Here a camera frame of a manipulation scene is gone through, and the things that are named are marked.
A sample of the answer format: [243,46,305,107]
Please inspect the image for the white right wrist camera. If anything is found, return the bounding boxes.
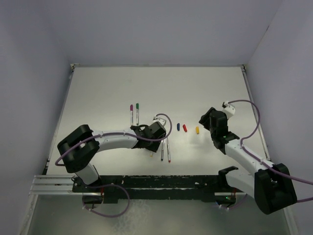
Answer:
[222,101,235,120]

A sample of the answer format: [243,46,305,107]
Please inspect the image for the silver pen red tip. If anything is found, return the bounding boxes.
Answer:
[166,138,171,163]

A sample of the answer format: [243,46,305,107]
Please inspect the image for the silver pen purple tip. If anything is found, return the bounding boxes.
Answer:
[130,110,134,126]

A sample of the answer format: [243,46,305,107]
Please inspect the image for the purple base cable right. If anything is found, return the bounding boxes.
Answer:
[218,188,249,212]

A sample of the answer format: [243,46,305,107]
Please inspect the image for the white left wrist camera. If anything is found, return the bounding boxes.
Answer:
[153,117,167,126]

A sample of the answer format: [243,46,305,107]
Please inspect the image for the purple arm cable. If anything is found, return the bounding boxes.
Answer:
[226,99,313,203]
[54,113,172,167]

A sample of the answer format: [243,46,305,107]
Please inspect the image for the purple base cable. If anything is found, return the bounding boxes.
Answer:
[218,188,249,212]
[82,184,131,217]

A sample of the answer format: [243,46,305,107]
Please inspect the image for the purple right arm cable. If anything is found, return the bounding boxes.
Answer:
[226,99,313,203]

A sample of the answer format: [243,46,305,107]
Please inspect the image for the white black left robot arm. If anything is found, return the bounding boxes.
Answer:
[55,121,166,192]

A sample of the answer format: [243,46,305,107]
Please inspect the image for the silver pen green tip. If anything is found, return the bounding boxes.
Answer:
[136,109,139,126]

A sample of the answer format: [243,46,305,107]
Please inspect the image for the aluminium extrusion rail left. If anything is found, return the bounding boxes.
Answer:
[30,175,73,195]

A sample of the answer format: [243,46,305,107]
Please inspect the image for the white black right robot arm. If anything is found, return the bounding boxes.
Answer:
[199,106,297,214]

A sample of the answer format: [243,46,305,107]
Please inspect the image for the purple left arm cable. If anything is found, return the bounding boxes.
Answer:
[54,113,172,167]

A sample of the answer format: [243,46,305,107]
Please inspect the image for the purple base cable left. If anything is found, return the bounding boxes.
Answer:
[82,184,131,217]

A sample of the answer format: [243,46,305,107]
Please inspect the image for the silver pen blue tip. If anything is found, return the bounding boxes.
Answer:
[161,140,164,161]

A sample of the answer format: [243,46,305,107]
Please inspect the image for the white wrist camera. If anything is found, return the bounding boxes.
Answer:
[222,101,235,120]
[153,117,167,126]

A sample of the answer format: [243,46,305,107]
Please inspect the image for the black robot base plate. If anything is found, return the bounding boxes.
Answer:
[72,175,238,206]

